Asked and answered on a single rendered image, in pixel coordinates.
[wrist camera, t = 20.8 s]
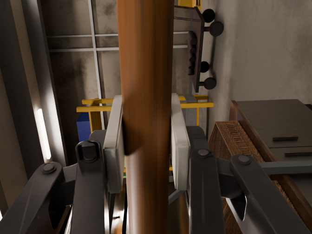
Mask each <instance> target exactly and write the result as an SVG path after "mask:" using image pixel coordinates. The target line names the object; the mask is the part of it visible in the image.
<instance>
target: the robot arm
mask: <svg viewBox="0 0 312 234"><path fill-rule="evenodd" d="M75 150H76V155H77V161H78V162H77V163H76V164H74V165H71V166H68V167H64V168H63V167H62V164H60V163H58V162H48V163H44V164H42V165H41V166H39V167H38V168H37V169H36V170H35V172H34V173H33V175H32V176H31V178H30V179H29V181H28V182H27V183H26V185H25V186H24V188H23V189H22V190H21V192H20V193H19V195H18V196H17V198H16V199H15V200H14V202H13V203H12V205H11V206H10V208H9V209H8V210H7V212H6V213H5V215H4V216H3V217H2V219H1V220H0V234H59V232H60V230H61V228H62V226H63V223H64V221H65V219H66V217H67V214H68V212H69V210H70V206H71V205H73V207H72V216H71V228H70V234H110V232H109V212H108V195H107V187H108V192H110V193H111V194H113V193H120V191H122V186H123V175H124V160H125V148H124V125H123V109H122V95H116V96H115V97H114V99H113V104H112V108H111V112H110V118H109V122H108V127H107V129H106V130H94V131H93V132H92V133H91V134H90V136H89V140H85V141H82V142H79V143H78V144H77V145H76V147H75ZM170 152H171V160H172V168H173V176H174V183H175V189H177V190H187V189H188V188H189V234H226V229H225V222H224V214H223V207H222V200H221V197H224V198H226V200H227V203H228V205H229V207H230V209H231V211H232V213H233V215H234V217H235V219H236V221H237V223H238V225H239V227H240V229H241V231H242V233H243V234H312V233H311V231H310V230H309V229H308V227H307V226H306V225H305V224H304V222H303V221H302V220H301V218H300V217H299V216H298V215H297V213H296V212H295V211H294V209H293V208H292V206H291V205H290V204H289V203H288V201H287V200H286V199H285V197H284V196H283V195H282V194H281V192H280V191H279V190H278V188H277V187H276V186H275V184H274V183H273V182H272V180H271V179H270V178H269V176H268V175H267V174H266V172H265V171H264V170H263V168H262V167H261V166H260V165H259V163H258V162H257V161H256V160H255V159H254V158H253V157H252V156H250V155H246V154H236V155H233V156H232V157H231V159H230V160H226V159H221V158H218V157H216V155H215V153H214V152H213V151H212V150H210V147H209V145H208V142H207V139H206V136H205V133H204V130H203V129H202V128H201V127H200V126H186V125H185V121H184V117H183V113H182V109H181V105H180V101H179V97H178V94H176V93H172V97H171V125H170Z"/></svg>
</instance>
